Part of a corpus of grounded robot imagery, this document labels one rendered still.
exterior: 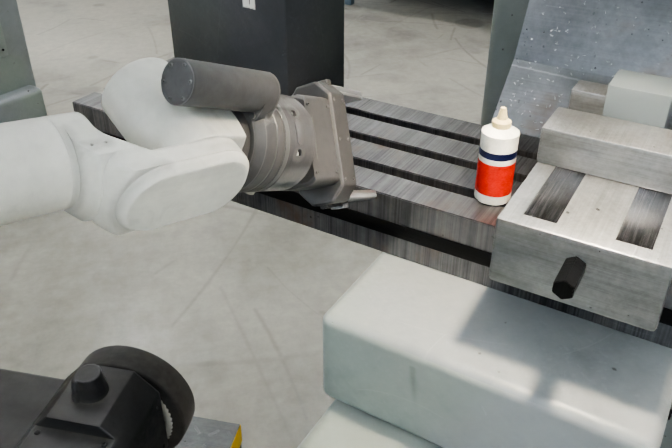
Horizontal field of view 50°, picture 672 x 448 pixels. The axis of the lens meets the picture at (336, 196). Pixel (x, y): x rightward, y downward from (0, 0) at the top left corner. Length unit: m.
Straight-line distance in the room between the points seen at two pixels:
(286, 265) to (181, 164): 1.83
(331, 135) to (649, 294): 0.31
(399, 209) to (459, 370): 0.20
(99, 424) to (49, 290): 1.34
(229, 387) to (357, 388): 1.15
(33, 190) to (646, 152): 0.53
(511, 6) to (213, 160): 0.77
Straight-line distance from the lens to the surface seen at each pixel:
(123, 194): 0.50
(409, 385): 0.76
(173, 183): 0.51
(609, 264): 0.65
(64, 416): 1.09
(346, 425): 0.82
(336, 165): 0.69
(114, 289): 2.32
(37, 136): 0.50
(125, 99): 0.57
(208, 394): 1.93
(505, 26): 1.22
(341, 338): 0.77
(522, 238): 0.66
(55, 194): 0.50
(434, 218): 0.80
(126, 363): 1.16
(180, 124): 0.54
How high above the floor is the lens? 1.37
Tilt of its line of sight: 31 degrees down
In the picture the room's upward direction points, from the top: straight up
